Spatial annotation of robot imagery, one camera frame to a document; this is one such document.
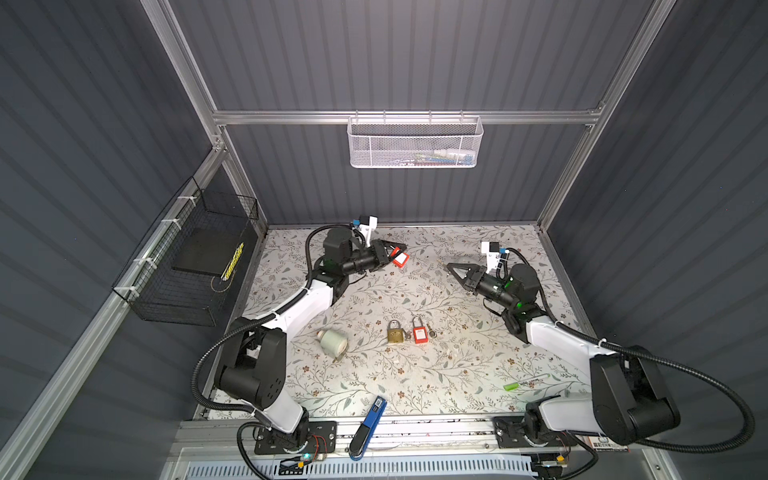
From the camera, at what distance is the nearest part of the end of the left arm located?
0.73m

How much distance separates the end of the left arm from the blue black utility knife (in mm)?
359

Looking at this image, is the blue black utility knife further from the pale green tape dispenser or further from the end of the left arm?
the end of the left arm

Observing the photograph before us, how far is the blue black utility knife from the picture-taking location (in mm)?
697
